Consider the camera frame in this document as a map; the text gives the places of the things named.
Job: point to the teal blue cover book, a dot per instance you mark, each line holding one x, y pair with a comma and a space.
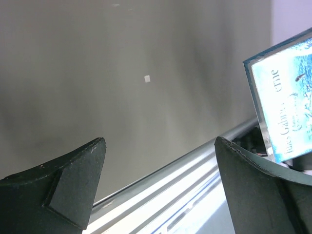
280, 81

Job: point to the aluminium mounting rail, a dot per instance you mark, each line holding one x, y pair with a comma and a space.
143, 207

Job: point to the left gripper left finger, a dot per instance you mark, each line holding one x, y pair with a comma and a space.
55, 197

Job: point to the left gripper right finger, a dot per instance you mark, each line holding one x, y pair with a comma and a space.
263, 197

